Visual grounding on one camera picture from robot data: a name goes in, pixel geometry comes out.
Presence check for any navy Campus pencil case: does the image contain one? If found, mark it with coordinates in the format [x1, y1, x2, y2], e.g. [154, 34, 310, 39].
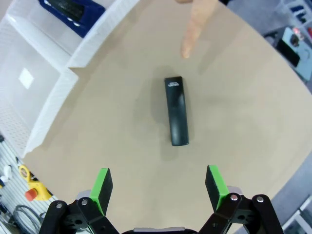
[38, 0, 106, 39]

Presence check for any green-padded black right gripper right finger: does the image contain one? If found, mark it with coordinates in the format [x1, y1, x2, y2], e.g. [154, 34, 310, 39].
[199, 165, 285, 234]

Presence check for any yellow emergency stop button box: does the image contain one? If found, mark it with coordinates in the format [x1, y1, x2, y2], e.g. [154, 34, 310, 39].
[25, 179, 53, 202]

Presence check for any clear plastic basket, near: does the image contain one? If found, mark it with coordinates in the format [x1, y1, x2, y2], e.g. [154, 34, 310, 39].
[0, 13, 80, 159]

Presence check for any clear bluish plastic storage box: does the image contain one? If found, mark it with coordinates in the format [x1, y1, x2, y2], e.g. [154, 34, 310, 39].
[275, 25, 312, 81]

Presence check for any black stapler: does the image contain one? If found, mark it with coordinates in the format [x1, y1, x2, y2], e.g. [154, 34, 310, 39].
[164, 76, 191, 147]

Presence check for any grey coiled cable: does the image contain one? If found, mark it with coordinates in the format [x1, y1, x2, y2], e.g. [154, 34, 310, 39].
[11, 204, 47, 234]

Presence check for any small white plastic part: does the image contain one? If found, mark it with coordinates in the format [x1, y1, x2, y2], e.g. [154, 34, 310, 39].
[2, 165, 13, 179]

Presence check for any green-padded black right gripper left finger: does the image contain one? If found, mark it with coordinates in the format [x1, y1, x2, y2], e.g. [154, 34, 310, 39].
[39, 168, 120, 234]

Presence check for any grey slotted metal plate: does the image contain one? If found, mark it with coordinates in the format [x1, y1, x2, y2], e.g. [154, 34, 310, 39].
[0, 134, 59, 234]

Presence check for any clear plastic basket,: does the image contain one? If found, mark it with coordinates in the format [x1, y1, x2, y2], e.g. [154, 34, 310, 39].
[4, 0, 141, 69]
[0, 13, 80, 159]

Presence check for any clear plastic basket, far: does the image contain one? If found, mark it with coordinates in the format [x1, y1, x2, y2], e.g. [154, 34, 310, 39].
[4, 0, 141, 69]

